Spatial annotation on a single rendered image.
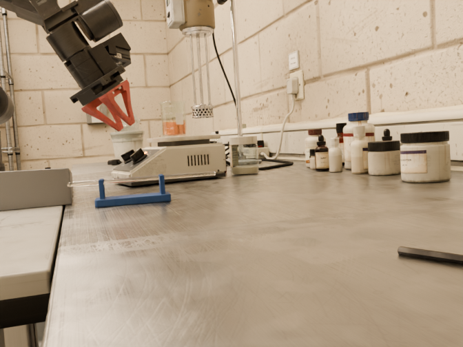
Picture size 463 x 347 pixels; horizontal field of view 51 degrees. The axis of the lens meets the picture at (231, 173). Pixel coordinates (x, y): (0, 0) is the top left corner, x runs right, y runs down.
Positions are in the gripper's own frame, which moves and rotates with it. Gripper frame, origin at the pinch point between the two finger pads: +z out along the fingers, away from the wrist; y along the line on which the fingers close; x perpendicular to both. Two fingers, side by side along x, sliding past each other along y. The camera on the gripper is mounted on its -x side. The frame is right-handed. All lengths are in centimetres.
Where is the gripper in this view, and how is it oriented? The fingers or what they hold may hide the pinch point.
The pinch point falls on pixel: (124, 123)
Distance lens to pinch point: 93.7
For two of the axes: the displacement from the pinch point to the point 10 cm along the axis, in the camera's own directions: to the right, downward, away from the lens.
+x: -4.3, 5.4, -7.2
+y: -7.4, 2.4, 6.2
